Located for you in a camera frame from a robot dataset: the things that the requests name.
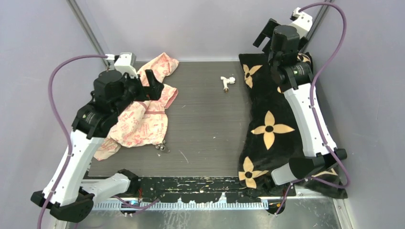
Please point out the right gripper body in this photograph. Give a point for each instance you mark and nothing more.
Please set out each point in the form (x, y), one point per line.
(268, 30)

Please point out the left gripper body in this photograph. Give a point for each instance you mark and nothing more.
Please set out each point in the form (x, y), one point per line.
(134, 88)

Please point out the white plastic water faucet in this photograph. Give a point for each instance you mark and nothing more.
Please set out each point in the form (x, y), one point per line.
(226, 82)

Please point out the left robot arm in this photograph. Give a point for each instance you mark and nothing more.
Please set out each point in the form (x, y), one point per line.
(65, 196)

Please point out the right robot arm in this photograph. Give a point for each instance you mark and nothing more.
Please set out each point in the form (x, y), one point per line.
(297, 83)

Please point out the pink printed cloth bag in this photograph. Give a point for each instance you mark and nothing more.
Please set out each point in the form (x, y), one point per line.
(143, 123)

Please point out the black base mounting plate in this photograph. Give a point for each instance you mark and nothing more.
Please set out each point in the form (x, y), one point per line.
(201, 190)

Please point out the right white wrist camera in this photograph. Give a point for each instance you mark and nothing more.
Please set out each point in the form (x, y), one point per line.
(301, 21)

